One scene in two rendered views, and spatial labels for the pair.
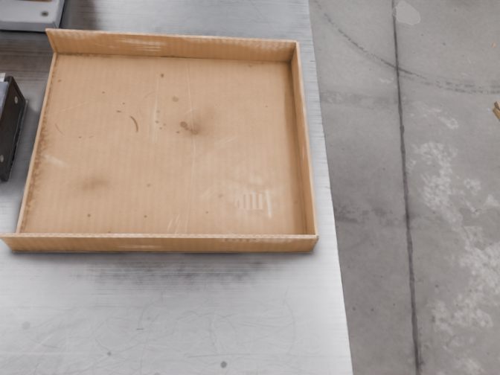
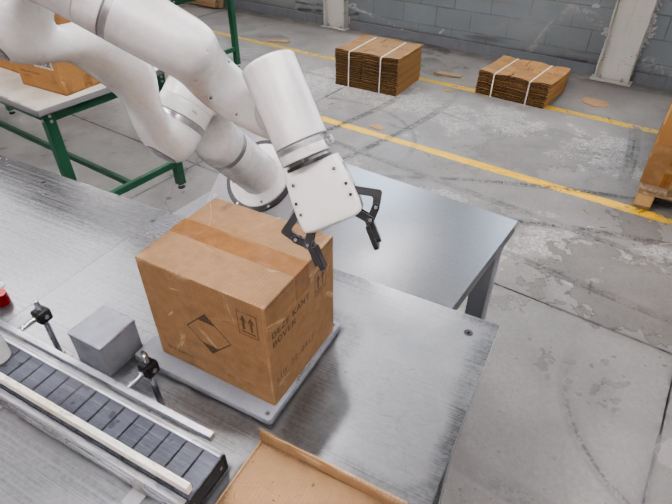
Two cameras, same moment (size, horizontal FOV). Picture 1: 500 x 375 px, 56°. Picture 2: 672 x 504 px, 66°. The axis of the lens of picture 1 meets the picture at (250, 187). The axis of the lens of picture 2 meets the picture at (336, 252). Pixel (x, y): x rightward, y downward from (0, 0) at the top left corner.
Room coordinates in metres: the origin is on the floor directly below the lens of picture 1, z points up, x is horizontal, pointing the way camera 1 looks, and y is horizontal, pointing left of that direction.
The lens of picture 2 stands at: (0.04, -0.20, 1.73)
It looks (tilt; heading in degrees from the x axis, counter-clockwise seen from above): 38 degrees down; 40
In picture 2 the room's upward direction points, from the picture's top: straight up
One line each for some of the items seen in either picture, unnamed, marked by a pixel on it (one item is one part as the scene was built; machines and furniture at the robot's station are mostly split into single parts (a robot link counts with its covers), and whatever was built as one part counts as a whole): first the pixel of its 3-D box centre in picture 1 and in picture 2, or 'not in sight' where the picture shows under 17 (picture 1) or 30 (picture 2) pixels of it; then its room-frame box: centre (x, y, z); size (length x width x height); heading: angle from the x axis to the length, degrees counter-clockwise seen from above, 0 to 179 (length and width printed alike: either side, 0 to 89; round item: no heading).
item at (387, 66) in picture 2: not in sight; (378, 64); (4.01, 2.61, 0.16); 0.65 x 0.54 x 0.32; 99
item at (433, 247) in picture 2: not in sight; (312, 247); (0.91, 0.62, 0.81); 0.90 x 0.90 x 0.04; 5
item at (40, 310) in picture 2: not in sight; (40, 335); (0.21, 0.77, 0.91); 0.07 x 0.03 x 0.16; 12
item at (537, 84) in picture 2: not in sight; (522, 80); (4.60, 1.46, 0.11); 0.65 x 0.54 x 0.22; 92
